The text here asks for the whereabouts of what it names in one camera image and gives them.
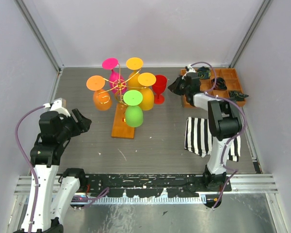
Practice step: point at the magenta plastic wine glass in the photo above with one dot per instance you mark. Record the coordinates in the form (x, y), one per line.
(115, 80)

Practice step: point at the red plastic wine glass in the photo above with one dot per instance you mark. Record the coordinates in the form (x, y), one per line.
(158, 88)

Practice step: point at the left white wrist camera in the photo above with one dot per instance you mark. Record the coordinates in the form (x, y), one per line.
(59, 105)

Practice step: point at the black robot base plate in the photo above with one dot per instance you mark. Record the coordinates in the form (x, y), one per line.
(148, 185)

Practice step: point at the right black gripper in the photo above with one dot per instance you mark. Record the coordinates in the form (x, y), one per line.
(173, 87)

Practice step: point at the gold wire wine glass rack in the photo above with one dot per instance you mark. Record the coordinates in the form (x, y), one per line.
(120, 129)

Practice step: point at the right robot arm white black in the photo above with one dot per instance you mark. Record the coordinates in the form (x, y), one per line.
(226, 122)

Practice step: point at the dark rolled tie top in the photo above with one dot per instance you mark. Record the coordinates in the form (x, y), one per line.
(203, 73)

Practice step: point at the orange plastic wine glass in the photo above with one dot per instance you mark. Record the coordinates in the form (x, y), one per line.
(101, 97)

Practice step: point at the grey slotted cable duct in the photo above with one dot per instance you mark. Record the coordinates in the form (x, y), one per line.
(163, 199)

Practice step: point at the yellow wine glass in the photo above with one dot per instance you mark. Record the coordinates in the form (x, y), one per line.
(147, 80)
(135, 64)

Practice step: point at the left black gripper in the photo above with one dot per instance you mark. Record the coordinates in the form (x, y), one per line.
(83, 124)

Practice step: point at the black white striped cloth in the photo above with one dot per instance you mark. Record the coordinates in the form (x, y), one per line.
(199, 140)

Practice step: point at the dark rolled tie middle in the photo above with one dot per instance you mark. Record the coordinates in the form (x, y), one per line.
(219, 84)

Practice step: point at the dark rolled tie right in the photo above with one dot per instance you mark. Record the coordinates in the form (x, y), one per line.
(237, 95)

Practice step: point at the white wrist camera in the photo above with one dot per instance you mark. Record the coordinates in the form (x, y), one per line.
(190, 70)
(59, 105)

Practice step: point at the green plastic wine glass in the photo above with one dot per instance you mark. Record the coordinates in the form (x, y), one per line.
(133, 113)

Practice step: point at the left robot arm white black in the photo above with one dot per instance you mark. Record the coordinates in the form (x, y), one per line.
(46, 211)

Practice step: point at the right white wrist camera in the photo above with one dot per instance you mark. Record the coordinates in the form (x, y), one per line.
(190, 70)

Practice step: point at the dark rolled tie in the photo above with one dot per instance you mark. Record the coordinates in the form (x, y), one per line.
(219, 84)
(203, 73)
(237, 95)

